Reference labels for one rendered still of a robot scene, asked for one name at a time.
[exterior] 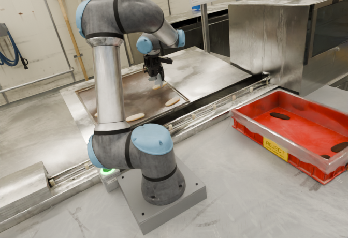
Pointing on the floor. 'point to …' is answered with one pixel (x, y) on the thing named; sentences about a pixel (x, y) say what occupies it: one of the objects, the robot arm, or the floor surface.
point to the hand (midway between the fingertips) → (159, 83)
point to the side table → (216, 195)
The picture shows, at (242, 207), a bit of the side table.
